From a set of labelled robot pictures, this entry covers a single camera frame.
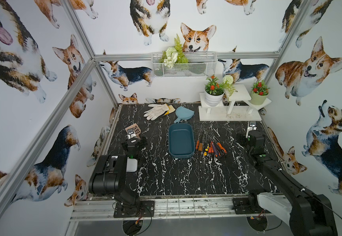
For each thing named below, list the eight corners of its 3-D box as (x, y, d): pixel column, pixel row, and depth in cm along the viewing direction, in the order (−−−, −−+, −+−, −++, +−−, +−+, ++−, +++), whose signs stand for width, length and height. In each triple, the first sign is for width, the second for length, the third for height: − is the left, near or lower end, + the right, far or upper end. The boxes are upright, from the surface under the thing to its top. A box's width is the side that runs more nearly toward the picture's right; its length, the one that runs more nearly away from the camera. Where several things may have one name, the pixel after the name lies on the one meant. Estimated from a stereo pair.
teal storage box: (167, 158, 94) (167, 154, 90) (169, 125, 110) (169, 121, 106) (195, 158, 94) (195, 154, 89) (193, 125, 110) (193, 121, 106)
